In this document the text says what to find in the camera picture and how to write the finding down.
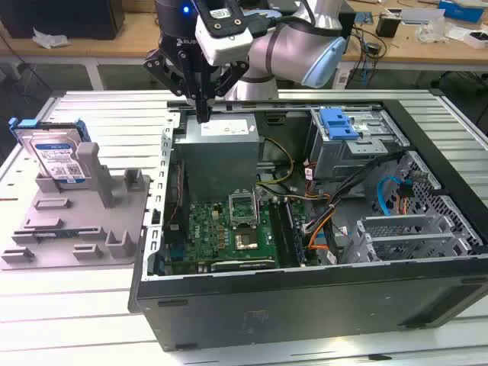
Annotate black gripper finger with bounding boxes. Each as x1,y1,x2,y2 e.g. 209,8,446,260
204,62,249,124
143,48,205,124

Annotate hard disk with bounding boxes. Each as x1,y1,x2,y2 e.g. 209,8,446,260
8,117,91,191

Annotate blue data wire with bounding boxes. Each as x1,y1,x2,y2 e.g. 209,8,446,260
376,175,402,217

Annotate red orange power wire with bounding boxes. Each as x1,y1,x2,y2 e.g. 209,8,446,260
396,181,416,217

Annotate metal disk bay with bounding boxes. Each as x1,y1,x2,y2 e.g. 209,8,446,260
345,213,476,265

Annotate wooden workbench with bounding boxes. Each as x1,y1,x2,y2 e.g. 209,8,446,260
0,0,488,92

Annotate grey power supply unit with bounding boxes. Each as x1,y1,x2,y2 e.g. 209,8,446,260
173,113,261,194

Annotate metal socket cover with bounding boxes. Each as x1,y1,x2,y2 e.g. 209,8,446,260
227,188,258,226

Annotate black computer box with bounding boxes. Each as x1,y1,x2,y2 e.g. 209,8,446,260
0,0,126,41

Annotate white crumpled plastic bag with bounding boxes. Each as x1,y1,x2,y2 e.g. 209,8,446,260
32,26,72,50

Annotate blue plastic latch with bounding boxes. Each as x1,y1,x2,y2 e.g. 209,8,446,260
319,108,360,141

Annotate metal drive cage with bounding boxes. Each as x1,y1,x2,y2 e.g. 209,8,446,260
307,108,412,181

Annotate green motherboard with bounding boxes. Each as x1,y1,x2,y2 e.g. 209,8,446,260
186,196,319,270

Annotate CPU socket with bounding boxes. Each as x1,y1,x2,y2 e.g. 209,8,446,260
233,226,261,252

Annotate black cube device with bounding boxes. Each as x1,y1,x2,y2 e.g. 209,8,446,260
375,13,402,38

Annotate grey parts rack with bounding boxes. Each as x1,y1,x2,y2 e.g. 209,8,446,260
0,143,152,271

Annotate black graphics card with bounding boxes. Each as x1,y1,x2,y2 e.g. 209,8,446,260
210,258,276,272

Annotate green RAM stick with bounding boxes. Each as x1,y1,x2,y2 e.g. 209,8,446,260
34,231,72,241

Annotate blue white cardboard box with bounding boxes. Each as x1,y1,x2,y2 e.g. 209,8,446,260
437,0,483,23

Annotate black PC case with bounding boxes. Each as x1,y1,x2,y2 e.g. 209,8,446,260
127,98,488,354

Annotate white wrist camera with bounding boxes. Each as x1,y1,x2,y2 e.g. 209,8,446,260
194,0,255,66

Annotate yellow black power cable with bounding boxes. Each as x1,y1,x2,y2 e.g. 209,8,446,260
255,136,295,188

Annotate wire locking lever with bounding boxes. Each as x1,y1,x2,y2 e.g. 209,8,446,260
254,188,265,230

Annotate black cable bundle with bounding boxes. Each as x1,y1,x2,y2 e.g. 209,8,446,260
303,150,405,233

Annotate orange yellow motherboard wires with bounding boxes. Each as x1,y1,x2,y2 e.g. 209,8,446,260
307,228,329,251

